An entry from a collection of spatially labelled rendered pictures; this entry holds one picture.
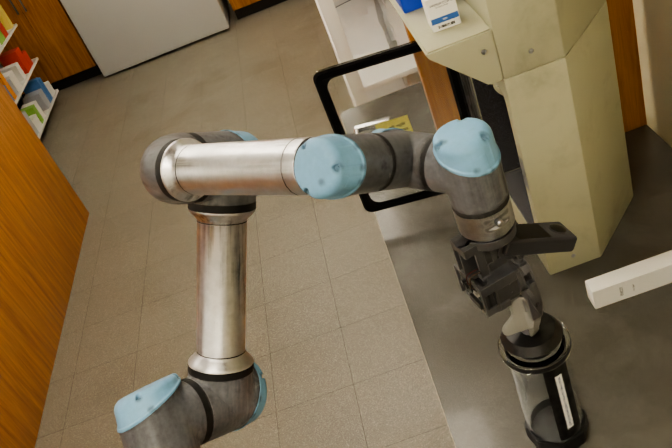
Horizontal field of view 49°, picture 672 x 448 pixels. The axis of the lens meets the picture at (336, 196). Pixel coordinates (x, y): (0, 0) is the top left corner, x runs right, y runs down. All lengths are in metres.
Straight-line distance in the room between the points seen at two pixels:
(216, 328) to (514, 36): 0.70
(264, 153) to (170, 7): 5.40
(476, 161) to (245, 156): 0.30
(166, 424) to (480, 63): 0.78
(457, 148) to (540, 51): 0.46
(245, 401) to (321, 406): 1.46
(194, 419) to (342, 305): 1.88
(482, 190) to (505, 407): 0.57
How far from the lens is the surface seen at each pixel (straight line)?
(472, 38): 1.27
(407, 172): 0.95
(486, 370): 1.46
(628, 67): 1.87
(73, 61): 6.72
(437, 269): 1.68
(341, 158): 0.85
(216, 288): 1.28
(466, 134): 0.91
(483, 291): 1.02
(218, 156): 1.03
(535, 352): 1.14
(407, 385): 2.73
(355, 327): 3.00
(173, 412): 1.27
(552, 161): 1.44
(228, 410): 1.34
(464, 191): 0.93
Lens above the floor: 2.05
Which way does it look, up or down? 33 degrees down
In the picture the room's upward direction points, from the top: 23 degrees counter-clockwise
